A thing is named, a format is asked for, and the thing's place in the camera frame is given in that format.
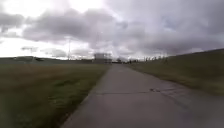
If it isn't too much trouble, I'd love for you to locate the grey concrete path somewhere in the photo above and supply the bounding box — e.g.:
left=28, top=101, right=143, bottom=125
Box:
left=59, top=63, right=224, bottom=128

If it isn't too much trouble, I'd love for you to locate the grey building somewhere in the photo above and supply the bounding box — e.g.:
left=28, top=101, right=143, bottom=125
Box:
left=93, top=52, right=113, bottom=64

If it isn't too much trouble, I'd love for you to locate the grass field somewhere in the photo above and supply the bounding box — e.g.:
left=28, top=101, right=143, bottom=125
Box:
left=0, top=61, right=111, bottom=128

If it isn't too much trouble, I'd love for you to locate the tall pole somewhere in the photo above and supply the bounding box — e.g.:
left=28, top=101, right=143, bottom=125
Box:
left=67, top=38, right=72, bottom=61

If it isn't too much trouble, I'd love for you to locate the distant row of trees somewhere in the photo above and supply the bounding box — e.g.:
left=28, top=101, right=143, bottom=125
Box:
left=113, top=55, right=169, bottom=65

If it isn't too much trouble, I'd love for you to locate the grassy embankment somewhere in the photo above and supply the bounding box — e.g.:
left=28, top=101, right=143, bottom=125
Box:
left=125, top=48, right=224, bottom=98

